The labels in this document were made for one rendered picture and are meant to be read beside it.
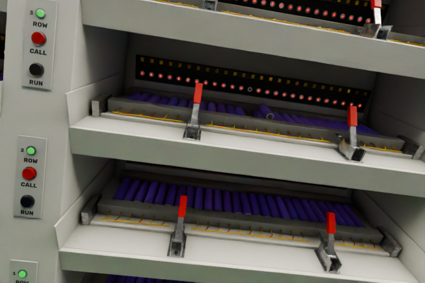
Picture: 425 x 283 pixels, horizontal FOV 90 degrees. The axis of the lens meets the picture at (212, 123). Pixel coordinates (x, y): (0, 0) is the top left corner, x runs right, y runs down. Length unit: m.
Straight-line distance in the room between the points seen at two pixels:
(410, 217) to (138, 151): 0.51
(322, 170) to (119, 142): 0.32
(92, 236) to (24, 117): 0.22
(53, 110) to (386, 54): 0.51
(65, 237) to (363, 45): 0.55
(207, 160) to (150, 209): 0.16
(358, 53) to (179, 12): 0.28
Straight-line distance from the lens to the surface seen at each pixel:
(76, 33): 0.38
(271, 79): 0.51
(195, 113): 0.34
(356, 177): 0.42
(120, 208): 0.46
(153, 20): 0.35
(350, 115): 0.43
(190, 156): 0.33
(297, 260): 0.47
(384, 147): 0.53
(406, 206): 0.58
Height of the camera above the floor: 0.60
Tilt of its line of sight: 5 degrees down
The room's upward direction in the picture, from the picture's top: 8 degrees clockwise
